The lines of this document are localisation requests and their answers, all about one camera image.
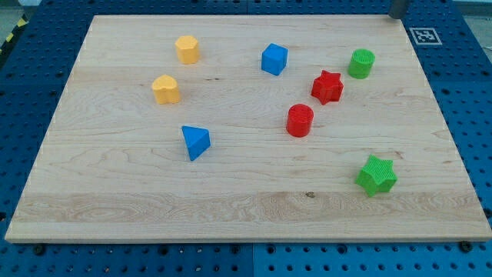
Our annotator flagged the grey cylindrical robot arm tip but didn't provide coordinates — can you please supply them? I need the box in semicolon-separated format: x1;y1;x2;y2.
387;0;411;19

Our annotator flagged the blue triangle block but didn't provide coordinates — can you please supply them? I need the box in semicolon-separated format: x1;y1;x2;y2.
181;125;211;161

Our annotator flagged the red cylinder block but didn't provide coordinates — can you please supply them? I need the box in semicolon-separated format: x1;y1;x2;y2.
286;103;314;138

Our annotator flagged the wooden board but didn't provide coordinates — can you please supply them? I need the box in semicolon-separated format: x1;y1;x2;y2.
5;15;491;244

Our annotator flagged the blue cube block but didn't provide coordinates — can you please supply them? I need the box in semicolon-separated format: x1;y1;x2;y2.
261;43;288;75

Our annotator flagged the yellow heart block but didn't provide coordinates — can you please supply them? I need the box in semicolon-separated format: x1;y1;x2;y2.
151;75;181;104

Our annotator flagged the red star block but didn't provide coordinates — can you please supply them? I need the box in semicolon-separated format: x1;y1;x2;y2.
311;70;344;105

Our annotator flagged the yellow hexagon block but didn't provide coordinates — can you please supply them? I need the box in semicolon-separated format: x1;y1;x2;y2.
175;35;200;65

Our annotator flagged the green star block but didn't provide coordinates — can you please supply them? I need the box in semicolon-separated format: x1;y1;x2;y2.
355;154;397;197

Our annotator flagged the green cylinder block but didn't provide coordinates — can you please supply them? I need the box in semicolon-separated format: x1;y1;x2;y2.
347;48;375;79

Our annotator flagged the white fiducial marker tag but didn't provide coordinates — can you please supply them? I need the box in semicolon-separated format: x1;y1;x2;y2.
410;27;442;45

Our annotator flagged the black bolt left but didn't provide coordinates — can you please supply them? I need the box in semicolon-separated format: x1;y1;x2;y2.
32;244;46;256

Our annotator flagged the black bolt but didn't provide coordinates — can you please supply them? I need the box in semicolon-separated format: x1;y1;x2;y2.
32;244;46;256
459;241;473;253

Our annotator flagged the black bolt right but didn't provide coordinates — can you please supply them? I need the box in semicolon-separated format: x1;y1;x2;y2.
459;241;473;253

